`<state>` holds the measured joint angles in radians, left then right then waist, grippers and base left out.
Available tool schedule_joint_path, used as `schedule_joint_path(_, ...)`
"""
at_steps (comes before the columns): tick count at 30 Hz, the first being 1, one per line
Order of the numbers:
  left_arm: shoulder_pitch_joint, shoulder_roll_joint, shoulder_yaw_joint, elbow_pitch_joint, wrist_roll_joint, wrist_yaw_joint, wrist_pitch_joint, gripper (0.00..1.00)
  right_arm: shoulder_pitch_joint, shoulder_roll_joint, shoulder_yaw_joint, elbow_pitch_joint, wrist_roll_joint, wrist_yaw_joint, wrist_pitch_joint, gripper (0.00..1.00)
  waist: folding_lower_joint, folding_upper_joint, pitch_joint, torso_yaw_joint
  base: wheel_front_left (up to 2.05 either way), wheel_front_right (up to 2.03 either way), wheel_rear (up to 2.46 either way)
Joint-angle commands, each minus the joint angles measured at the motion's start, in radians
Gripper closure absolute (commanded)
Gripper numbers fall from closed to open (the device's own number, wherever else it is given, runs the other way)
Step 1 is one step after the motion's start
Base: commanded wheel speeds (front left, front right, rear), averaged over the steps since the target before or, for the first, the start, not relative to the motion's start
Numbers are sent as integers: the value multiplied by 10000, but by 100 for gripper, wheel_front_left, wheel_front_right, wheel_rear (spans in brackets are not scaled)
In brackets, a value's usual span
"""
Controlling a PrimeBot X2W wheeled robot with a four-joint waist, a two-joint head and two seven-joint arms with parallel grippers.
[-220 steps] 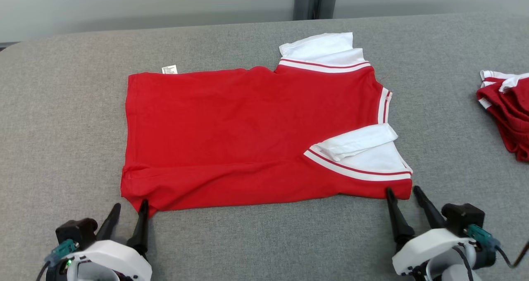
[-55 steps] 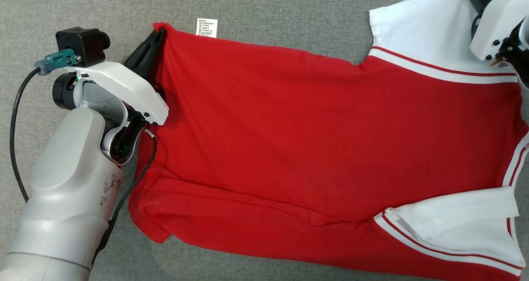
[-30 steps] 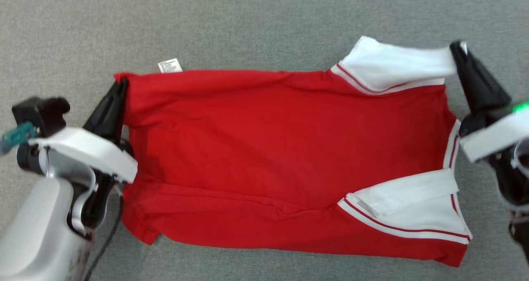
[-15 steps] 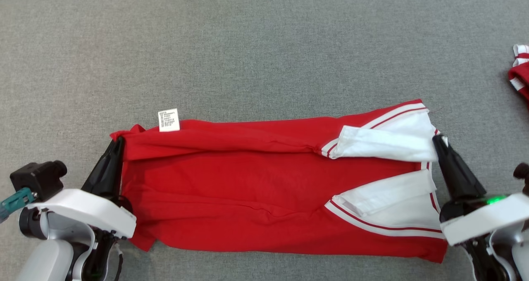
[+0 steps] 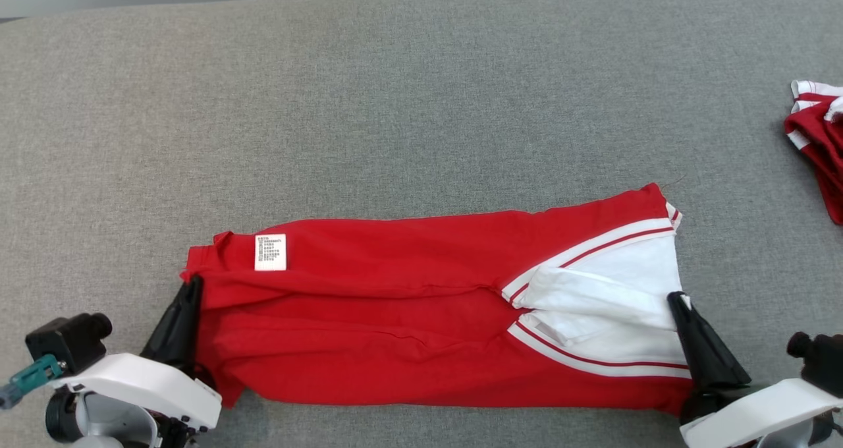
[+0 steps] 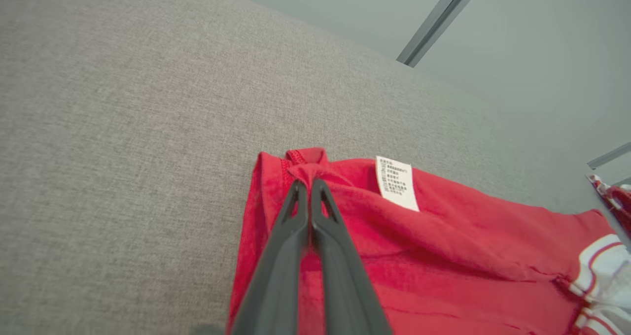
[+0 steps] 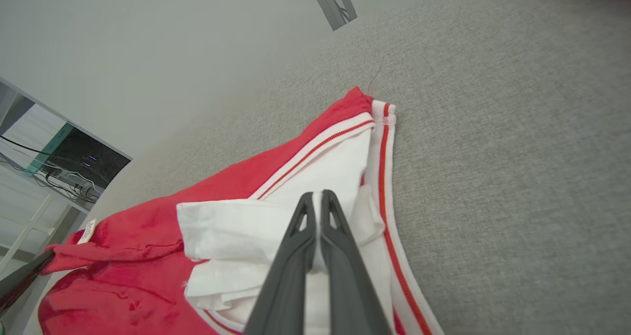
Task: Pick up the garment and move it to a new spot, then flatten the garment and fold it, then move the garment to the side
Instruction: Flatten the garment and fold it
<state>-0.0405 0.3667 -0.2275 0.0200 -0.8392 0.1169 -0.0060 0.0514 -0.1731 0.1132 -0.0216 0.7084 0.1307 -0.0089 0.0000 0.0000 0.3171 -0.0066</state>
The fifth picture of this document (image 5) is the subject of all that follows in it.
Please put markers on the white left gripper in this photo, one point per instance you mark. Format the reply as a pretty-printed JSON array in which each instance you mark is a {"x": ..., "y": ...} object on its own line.
[{"x": 151, "y": 385}]

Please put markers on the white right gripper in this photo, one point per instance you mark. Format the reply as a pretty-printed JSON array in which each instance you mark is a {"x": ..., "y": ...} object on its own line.
[{"x": 770, "y": 408}]

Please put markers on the red basketball jersey white trim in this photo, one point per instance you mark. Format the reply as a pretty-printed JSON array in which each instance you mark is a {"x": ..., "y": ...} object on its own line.
[{"x": 395, "y": 316}]

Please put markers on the red shorts with white stripes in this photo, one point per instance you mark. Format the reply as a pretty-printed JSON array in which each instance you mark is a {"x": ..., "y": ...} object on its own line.
[{"x": 820, "y": 132}]

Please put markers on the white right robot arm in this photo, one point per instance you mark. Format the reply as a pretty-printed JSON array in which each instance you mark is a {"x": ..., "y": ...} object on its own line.
[{"x": 810, "y": 435}]

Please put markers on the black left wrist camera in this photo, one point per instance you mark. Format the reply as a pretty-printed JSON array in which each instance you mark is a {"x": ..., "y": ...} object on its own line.
[{"x": 66, "y": 342}]

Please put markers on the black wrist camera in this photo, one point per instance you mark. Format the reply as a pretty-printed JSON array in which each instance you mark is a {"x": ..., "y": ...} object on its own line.
[
  {"x": 66, "y": 342},
  {"x": 823, "y": 362}
]

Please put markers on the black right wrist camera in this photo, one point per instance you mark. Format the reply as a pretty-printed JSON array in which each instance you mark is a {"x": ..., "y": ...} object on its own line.
[{"x": 823, "y": 362}]

